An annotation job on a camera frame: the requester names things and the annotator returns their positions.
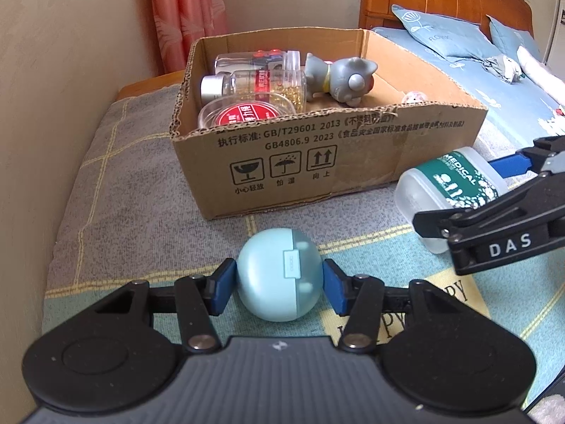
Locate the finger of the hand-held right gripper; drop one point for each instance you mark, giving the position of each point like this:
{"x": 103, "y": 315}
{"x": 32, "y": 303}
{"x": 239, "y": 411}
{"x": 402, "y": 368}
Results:
{"x": 507, "y": 225}
{"x": 510, "y": 164}

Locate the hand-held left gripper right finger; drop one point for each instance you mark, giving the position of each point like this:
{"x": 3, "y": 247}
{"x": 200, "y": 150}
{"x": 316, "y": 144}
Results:
{"x": 335, "y": 287}

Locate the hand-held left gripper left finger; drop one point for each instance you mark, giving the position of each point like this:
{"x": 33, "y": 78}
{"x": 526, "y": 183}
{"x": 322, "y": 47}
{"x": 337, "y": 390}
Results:
{"x": 223, "y": 287}

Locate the light blue earbud case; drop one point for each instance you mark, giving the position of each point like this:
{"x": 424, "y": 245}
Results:
{"x": 269, "y": 274}

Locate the green-label cotton swab bottle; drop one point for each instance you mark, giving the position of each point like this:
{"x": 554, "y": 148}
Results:
{"x": 423, "y": 190}

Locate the brown cardboard box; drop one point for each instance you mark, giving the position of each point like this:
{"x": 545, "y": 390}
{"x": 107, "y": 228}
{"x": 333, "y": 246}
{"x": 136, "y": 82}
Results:
{"x": 353, "y": 150}

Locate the grey cat toy figure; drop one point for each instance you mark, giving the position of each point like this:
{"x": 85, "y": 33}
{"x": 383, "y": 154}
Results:
{"x": 344, "y": 75}

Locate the clear bottle of golden capsules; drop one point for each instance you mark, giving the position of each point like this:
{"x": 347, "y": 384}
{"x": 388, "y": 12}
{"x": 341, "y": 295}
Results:
{"x": 247, "y": 84}

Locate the frosted clear plastic jar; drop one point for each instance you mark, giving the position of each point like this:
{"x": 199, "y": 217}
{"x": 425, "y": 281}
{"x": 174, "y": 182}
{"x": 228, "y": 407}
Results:
{"x": 234, "y": 62}

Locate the blue printed bed sheet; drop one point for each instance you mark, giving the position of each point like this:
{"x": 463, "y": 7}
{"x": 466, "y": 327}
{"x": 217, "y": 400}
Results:
{"x": 507, "y": 101}

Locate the crumpled grey cloth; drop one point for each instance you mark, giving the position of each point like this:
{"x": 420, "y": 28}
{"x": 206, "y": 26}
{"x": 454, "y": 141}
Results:
{"x": 501, "y": 67}

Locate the checked cloth mat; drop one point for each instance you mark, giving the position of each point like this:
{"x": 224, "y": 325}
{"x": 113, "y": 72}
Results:
{"x": 132, "y": 212}

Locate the small blue pillow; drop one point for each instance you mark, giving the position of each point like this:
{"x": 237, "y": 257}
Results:
{"x": 516, "y": 35}

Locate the large blue printed pillow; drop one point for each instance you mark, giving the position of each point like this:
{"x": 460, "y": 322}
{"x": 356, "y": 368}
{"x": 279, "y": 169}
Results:
{"x": 441, "y": 31}

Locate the round clear red-label container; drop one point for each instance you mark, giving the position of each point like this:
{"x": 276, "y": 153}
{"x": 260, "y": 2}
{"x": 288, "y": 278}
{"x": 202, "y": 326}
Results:
{"x": 240, "y": 115}

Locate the pink curtain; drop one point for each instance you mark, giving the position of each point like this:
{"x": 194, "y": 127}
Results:
{"x": 190, "y": 17}

